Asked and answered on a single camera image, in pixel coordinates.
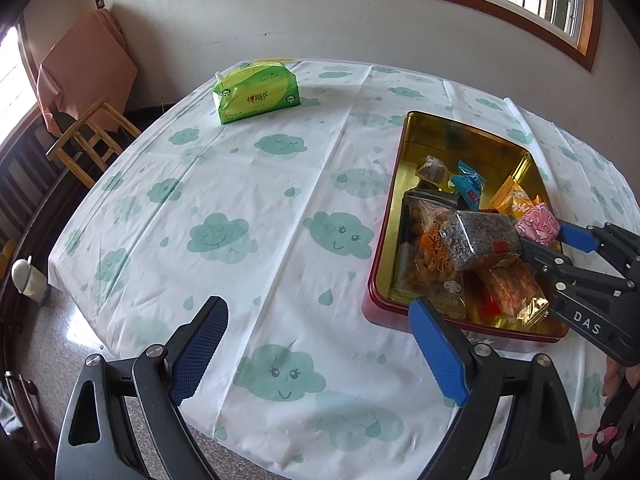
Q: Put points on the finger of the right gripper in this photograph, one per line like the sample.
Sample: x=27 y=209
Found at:
x=577 y=237
x=547 y=265

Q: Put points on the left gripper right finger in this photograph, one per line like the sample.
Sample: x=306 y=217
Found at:
x=541 y=439

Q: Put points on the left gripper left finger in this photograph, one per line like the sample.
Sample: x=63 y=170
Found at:
x=97 y=440

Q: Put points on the pink patterned snack cube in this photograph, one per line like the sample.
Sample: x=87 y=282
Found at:
x=538 y=225

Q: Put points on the clear red cracker packet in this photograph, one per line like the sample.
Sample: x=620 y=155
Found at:
x=510 y=297

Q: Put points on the yellow orange snack bag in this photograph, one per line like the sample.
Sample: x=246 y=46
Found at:
x=512 y=200

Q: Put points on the dark seaweed snack block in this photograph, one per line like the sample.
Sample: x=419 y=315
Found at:
x=480 y=240

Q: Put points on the blue plum candy packet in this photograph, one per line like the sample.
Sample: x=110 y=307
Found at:
x=469 y=184

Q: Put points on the orange peanut snack bag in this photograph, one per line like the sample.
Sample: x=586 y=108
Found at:
x=423 y=266

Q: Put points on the red snack packet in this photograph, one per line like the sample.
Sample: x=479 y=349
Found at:
x=477 y=299

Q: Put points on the blue tissue packet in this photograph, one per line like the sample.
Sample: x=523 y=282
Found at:
x=450 y=200

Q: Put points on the yellow snack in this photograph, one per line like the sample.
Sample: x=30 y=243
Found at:
x=433 y=171

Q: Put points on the right hand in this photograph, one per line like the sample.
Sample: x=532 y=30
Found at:
x=615 y=374

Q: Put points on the gold red tin box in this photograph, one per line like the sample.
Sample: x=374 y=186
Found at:
x=496 y=159

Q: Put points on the white trash bin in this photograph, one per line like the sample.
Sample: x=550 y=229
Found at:
x=29 y=281

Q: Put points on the dark wooden furniture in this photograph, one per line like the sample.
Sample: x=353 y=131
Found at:
x=27 y=176

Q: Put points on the wooden chair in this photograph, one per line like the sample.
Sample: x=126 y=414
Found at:
x=93 y=141

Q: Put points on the cloud pattern tablecloth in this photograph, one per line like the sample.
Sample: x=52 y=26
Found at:
x=279 y=215

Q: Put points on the green tissue pack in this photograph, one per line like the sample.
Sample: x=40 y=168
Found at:
x=254 y=88

